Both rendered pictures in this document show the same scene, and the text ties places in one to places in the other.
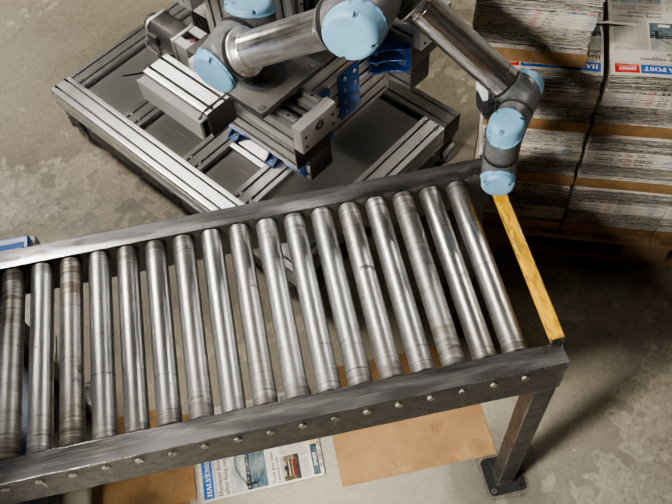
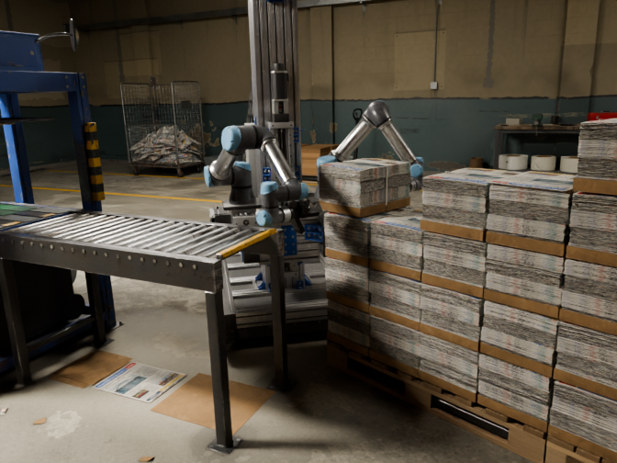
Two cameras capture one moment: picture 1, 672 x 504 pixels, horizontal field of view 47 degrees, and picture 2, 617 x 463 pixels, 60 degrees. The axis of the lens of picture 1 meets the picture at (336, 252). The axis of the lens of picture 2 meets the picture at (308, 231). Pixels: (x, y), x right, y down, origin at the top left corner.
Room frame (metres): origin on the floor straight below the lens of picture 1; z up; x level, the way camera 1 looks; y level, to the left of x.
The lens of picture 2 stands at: (-0.82, -1.74, 1.39)
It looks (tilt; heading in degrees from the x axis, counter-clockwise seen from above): 14 degrees down; 32
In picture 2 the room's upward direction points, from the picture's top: 1 degrees counter-clockwise
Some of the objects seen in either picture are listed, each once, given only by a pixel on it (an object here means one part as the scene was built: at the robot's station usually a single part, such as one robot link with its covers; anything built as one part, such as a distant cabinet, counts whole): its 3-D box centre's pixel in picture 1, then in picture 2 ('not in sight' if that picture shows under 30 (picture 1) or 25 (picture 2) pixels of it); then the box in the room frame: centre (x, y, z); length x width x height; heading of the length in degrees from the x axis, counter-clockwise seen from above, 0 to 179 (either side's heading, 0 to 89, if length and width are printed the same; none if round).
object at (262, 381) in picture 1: (251, 312); (140, 236); (0.81, 0.20, 0.77); 0.47 x 0.05 x 0.05; 6
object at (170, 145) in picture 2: not in sight; (163, 129); (6.42, 5.90, 0.85); 1.21 x 0.83 x 1.71; 96
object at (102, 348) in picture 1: (102, 342); (90, 231); (0.78, 0.52, 0.77); 0.47 x 0.05 x 0.05; 6
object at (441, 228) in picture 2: not in sight; (473, 221); (1.42, -1.18, 0.86); 0.38 x 0.29 x 0.04; 166
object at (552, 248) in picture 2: not in sight; (544, 232); (1.34, -1.47, 0.86); 0.38 x 0.29 x 0.04; 166
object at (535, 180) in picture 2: not in sight; (546, 180); (1.34, -1.46, 1.06); 0.37 x 0.28 x 0.01; 166
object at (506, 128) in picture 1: (506, 132); (273, 194); (1.07, -0.39, 0.98); 0.11 x 0.08 x 0.11; 150
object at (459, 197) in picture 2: not in sight; (475, 201); (1.42, -1.18, 0.95); 0.38 x 0.29 x 0.23; 166
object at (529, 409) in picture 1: (519, 434); (218, 369); (0.62, -0.41, 0.34); 0.06 x 0.06 x 0.68; 6
